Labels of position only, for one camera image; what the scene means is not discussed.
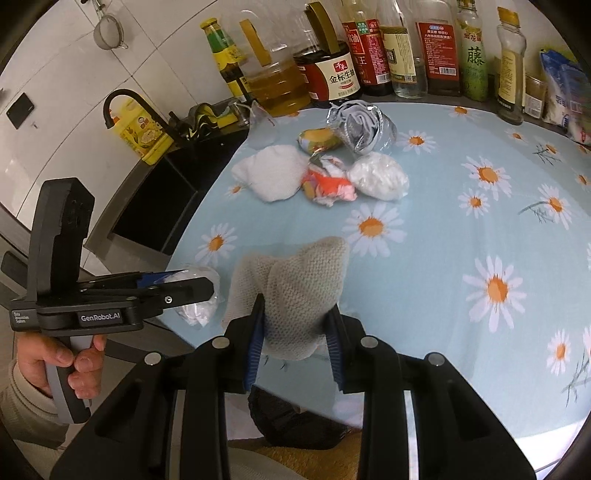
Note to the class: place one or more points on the blue and white bag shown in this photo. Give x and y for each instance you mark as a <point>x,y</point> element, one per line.
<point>568,97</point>

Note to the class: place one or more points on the black sink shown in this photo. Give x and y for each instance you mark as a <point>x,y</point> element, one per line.
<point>157,198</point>

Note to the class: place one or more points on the silver foil bag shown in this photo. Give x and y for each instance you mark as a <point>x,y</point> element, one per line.
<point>362,124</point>

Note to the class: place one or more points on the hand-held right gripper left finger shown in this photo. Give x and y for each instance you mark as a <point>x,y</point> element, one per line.
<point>255,344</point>

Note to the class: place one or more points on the orange and white wrapper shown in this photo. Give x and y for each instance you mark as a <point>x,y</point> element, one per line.
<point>330,187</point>

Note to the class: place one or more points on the yellow dish soap bottle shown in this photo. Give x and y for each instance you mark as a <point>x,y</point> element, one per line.
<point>138,136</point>

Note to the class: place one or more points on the metal mesh strainer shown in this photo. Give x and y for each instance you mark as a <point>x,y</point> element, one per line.
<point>110,32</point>

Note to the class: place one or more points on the black and yellow scrubber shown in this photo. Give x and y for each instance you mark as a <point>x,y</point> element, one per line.
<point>198,120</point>

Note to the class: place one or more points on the person's left hand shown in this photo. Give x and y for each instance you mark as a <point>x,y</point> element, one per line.
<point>39,362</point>

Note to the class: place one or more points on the blue daisy tablecloth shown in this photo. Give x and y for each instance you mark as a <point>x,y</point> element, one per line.
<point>438,277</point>

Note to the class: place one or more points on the yellow snack wrapper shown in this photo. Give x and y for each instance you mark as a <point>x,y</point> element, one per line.
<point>318,138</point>

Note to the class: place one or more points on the red label brown bottle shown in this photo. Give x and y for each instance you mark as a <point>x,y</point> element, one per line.
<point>438,55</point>

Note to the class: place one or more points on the small clear jar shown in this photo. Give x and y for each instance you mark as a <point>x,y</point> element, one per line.
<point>535,99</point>

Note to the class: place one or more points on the clear plastic wrapper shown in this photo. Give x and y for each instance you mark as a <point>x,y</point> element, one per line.
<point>196,311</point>

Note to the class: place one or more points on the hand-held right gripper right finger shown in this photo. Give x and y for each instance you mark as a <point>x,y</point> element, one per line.
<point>333,357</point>

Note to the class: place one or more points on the large white tissue wad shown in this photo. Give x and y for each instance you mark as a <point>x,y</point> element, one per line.
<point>272,173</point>

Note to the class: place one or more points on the dark soy sauce jug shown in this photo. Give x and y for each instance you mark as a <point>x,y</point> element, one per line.
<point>330,74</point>

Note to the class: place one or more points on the clear plastic bag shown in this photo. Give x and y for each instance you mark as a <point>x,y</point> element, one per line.
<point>264,115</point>

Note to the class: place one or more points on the yellow label clear bottle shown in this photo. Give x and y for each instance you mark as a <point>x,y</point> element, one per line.
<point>510,69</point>

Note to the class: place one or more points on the green label oil bottle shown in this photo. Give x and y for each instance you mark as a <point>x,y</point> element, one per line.
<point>473,60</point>

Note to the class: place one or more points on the person's left forearm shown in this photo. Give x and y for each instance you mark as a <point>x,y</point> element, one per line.
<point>23,415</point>

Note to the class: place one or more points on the white plastic bag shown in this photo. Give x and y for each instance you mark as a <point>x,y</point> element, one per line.
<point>378,177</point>

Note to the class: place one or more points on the red label dark bottle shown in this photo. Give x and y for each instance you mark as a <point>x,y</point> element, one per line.
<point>369,55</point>

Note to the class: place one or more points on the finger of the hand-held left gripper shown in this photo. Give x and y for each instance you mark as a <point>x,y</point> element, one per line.
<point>184,293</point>
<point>115,281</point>

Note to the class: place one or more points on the beige knit cloth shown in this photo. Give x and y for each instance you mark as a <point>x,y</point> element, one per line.
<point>295,286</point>

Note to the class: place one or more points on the tan label clear bottle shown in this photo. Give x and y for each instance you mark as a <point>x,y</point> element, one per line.
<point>401,55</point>

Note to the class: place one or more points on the cooking oil jug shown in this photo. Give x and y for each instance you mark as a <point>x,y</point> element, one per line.
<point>277,87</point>

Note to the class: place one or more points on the black faucet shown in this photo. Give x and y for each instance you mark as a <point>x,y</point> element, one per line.
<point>111,99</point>

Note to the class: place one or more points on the green cap sauce bottle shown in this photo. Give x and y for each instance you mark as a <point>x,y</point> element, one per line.
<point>226,60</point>

